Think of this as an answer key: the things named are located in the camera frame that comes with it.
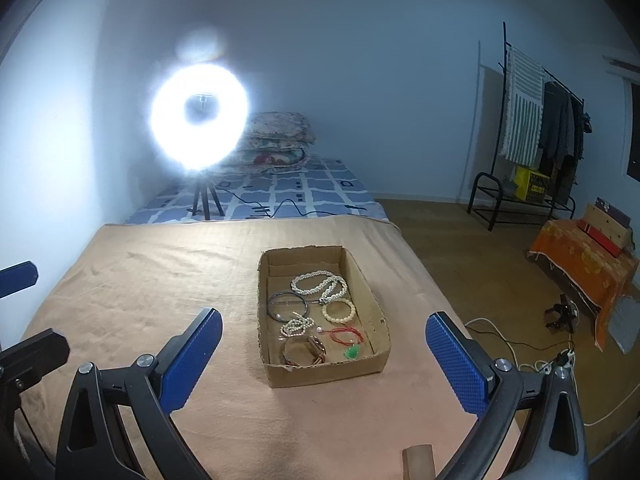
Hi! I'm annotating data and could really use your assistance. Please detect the striped towel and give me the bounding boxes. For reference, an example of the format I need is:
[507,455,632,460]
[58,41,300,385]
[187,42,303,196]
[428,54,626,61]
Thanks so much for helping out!
[498,45,546,165]

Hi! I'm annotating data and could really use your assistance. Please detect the floral folded quilt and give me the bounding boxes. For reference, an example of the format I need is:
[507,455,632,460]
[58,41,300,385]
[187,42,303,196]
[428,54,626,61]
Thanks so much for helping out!
[220,139,312,173]

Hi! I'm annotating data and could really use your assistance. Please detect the red box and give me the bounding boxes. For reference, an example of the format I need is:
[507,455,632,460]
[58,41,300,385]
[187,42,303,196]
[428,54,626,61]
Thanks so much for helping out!
[586,224,624,257]

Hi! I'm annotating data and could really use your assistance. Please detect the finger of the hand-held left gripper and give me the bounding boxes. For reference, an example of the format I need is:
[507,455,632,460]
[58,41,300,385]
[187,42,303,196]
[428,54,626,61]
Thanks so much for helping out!
[0,328,71,401]
[0,261,40,293]

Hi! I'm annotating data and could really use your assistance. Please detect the wooden block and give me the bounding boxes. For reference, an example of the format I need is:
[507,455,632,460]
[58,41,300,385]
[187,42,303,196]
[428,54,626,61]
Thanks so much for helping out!
[402,444,435,480]

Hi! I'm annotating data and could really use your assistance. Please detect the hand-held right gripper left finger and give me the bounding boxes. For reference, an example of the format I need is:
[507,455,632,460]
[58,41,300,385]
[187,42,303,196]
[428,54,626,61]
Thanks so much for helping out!
[55,307,223,480]

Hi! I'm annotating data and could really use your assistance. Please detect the black tripod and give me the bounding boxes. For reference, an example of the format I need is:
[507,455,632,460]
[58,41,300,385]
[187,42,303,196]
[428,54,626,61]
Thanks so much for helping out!
[186,170,224,222]

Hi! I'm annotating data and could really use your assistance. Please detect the black clothes rack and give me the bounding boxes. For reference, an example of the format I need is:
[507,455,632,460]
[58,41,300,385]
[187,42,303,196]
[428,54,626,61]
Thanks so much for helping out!
[467,21,591,232]

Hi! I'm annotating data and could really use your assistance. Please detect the blue patterned bed sheet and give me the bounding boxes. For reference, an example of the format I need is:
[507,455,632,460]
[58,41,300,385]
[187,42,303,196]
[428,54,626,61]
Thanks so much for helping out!
[122,155,388,226]

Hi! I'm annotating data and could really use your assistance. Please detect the white power strip with cables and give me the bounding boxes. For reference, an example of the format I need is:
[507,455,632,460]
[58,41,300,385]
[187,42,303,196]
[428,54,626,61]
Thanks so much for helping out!
[465,317,621,428]

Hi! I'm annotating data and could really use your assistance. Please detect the cream bead bracelet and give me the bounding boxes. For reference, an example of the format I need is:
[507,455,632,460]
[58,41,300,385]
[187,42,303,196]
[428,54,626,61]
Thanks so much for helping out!
[321,298,357,323]

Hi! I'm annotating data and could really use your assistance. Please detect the long pearl necklace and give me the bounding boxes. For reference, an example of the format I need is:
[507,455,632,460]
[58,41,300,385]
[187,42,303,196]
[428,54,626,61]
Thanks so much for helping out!
[290,270,348,306]

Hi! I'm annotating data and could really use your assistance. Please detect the black cable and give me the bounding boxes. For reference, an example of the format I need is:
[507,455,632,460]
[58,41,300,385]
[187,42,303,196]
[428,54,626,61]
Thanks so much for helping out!
[220,190,321,220]

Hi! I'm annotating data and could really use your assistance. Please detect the grey cloth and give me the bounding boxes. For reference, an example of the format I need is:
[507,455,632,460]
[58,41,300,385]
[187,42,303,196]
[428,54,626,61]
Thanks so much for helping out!
[607,305,640,353]

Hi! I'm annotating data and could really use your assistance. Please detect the floral pillow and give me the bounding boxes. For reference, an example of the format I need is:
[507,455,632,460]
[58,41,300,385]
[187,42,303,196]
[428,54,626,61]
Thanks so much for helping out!
[246,111,319,144]

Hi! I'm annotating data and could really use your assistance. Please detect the orange cloth covered table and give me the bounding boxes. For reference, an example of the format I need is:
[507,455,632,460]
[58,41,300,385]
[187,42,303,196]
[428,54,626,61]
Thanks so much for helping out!
[527,217,640,351]

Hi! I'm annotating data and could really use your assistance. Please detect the cardboard box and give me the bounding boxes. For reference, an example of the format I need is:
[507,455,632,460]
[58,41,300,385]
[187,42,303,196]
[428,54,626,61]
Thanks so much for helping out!
[257,245,392,388]

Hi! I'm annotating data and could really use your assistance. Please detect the small black device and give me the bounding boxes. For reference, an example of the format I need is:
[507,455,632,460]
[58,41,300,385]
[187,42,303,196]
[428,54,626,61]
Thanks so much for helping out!
[545,295,581,333]

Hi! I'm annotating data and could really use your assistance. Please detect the black bangle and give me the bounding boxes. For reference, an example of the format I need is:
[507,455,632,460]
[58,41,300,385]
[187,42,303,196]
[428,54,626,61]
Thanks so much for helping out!
[267,291,307,323]

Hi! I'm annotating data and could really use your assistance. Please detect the yellow crate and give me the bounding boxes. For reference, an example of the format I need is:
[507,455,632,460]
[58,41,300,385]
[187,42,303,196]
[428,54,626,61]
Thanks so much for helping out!
[514,165,551,203]

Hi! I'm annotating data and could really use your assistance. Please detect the white ring light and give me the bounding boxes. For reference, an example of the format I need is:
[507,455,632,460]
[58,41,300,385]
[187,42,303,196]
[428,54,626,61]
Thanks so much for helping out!
[150,60,251,173]

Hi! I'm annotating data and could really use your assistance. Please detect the short pearl necklace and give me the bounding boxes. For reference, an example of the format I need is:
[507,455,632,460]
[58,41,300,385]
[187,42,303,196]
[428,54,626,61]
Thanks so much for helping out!
[280,312,323,338]

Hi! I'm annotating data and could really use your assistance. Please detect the boxes on orange table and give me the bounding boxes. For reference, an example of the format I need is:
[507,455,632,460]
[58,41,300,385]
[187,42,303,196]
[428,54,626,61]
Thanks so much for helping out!
[580,200,633,256]

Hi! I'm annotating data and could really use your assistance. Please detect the brown strap wristwatch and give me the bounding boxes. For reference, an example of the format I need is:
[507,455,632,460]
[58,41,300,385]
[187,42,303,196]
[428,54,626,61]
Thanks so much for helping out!
[281,335,328,367]

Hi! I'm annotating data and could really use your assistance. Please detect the dark hanging clothes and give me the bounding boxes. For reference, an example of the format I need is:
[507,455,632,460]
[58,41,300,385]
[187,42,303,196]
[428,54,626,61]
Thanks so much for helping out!
[537,80,593,201]

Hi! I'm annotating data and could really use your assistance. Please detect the red cord green pendant necklace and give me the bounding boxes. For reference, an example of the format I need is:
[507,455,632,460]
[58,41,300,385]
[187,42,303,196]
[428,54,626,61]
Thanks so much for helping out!
[327,326,368,361]

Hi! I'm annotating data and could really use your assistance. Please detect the dark window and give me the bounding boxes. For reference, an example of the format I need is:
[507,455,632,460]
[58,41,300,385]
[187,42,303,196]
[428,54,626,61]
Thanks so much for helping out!
[622,80,640,181]

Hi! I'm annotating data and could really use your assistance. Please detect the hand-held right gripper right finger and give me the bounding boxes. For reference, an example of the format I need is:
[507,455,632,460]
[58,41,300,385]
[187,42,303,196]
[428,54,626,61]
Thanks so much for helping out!
[425,311,591,480]

